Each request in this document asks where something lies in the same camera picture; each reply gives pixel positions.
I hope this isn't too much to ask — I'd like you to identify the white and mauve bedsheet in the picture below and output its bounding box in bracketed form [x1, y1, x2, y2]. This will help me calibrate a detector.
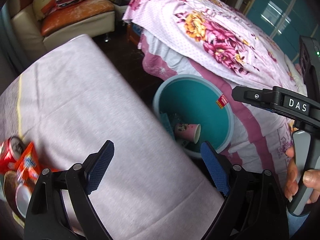
[138, 30, 293, 184]

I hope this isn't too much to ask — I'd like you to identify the cream cartoon pillow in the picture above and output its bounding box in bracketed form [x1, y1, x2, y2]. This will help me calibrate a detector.
[33, 0, 56, 21]

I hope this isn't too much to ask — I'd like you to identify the red sticker on bin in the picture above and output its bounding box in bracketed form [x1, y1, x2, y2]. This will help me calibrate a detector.
[216, 94, 228, 109]

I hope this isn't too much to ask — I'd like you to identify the pink floral paper cup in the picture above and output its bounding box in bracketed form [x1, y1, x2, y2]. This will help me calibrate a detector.
[174, 124, 201, 144]

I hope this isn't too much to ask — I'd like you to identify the red soda can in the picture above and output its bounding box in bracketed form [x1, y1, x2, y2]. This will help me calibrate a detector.
[0, 136, 25, 175]

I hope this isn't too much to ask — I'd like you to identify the lilac covered mattress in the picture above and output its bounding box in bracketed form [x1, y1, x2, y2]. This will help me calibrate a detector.
[1, 35, 223, 239]

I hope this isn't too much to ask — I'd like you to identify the brown instant noodle bowl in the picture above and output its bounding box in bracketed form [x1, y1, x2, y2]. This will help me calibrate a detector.
[3, 171, 25, 220]

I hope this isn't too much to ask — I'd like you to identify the teal plastic trash bin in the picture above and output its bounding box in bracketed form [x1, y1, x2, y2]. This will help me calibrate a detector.
[152, 74, 234, 159]

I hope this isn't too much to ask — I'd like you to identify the cream leather sofa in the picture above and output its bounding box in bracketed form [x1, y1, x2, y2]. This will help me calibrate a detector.
[8, 0, 115, 61]

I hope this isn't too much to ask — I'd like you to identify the person's right hand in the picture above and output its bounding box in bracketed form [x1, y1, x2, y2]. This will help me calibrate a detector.
[284, 146, 320, 204]

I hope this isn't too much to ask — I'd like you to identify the orange leather seat cushion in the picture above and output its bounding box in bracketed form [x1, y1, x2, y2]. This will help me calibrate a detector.
[41, 0, 114, 37]

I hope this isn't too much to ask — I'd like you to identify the pink floral blanket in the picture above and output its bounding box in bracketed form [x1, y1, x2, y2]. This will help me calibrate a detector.
[123, 0, 306, 95]

